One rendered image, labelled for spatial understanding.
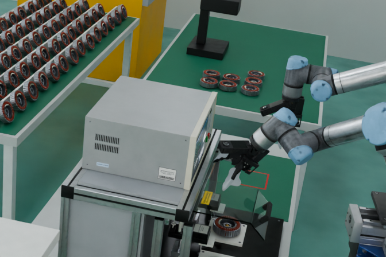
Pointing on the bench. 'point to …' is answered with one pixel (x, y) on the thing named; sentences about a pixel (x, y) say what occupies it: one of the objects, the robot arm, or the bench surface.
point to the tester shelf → (139, 190)
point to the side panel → (97, 230)
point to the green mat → (288, 178)
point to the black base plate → (254, 242)
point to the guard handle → (266, 212)
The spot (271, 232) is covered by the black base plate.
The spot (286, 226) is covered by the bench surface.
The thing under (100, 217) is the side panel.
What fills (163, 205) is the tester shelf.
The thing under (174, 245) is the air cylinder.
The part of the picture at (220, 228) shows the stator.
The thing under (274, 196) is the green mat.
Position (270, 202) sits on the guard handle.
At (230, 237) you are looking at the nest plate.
